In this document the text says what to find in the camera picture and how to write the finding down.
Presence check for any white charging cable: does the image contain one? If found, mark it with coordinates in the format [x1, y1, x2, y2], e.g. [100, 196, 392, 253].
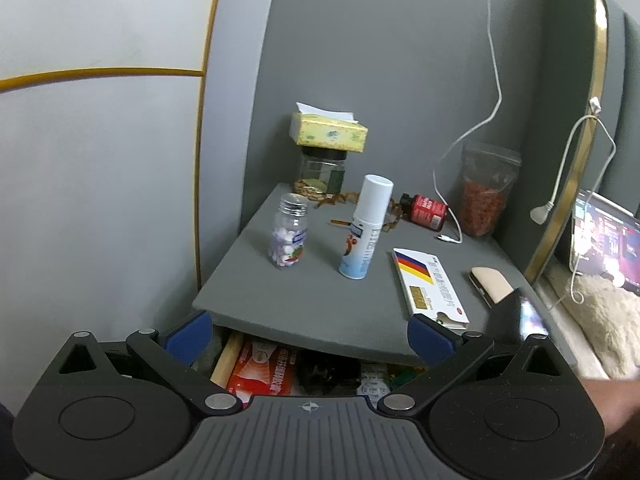
[432, 0, 521, 245]

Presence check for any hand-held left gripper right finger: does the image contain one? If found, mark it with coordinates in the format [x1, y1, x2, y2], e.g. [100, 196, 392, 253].
[375, 314, 571, 417]

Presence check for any red and white box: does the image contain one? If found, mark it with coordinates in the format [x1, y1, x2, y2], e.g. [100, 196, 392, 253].
[226, 337, 301, 409]

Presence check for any red supplement bottle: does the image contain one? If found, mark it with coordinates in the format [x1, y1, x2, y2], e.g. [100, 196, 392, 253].
[398, 192, 449, 232]

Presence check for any person's right forearm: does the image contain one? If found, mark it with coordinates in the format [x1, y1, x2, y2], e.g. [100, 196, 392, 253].
[579, 376, 640, 442]

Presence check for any clear bag of red berries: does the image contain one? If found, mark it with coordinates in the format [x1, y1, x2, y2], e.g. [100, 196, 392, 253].
[459, 142, 523, 238]

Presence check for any glass jar with black lid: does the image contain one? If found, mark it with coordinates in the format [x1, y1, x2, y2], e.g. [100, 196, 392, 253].
[294, 146, 348, 204]

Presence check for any white striped medicine box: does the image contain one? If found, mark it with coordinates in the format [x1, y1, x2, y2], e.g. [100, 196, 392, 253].
[391, 247, 470, 331]

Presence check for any grey upholstered nightstand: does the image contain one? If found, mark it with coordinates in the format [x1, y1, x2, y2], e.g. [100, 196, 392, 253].
[191, 182, 553, 367]

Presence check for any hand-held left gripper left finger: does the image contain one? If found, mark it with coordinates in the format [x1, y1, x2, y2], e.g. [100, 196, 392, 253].
[50, 310, 249, 417]

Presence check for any brown wavy hair band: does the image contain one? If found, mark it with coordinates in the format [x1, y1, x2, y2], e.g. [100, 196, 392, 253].
[316, 191, 404, 234]

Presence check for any black object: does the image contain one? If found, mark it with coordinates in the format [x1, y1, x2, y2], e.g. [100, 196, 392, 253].
[297, 350, 362, 397]

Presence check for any open laptop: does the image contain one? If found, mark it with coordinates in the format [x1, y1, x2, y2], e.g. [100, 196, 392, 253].
[567, 190, 640, 297]

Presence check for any white cable with round puck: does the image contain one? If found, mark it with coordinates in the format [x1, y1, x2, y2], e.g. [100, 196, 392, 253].
[530, 96, 617, 306]

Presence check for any clear pill bottle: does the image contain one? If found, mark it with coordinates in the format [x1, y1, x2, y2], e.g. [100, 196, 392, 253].
[268, 193, 310, 270]

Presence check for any white spray bottle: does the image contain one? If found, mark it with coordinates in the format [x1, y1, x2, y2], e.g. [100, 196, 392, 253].
[338, 174, 395, 280]

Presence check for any beige and black case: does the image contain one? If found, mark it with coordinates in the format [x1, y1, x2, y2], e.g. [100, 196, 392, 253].
[469, 266, 515, 309]

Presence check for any bed with beige sheet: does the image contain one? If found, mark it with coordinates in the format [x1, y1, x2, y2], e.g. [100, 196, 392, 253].
[532, 260, 640, 382]

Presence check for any white pouch with green print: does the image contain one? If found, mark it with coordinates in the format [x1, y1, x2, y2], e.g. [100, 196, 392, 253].
[357, 364, 392, 402]

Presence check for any cream fluffy blanket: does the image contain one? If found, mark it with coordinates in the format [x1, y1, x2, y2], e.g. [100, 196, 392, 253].
[564, 275, 640, 380]

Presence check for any yellow tissue box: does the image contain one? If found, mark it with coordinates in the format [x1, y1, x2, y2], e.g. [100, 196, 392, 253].
[290, 102, 370, 154]

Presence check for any grey headboard with gold trim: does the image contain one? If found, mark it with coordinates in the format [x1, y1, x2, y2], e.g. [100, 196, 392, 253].
[522, 0, 640, 286]

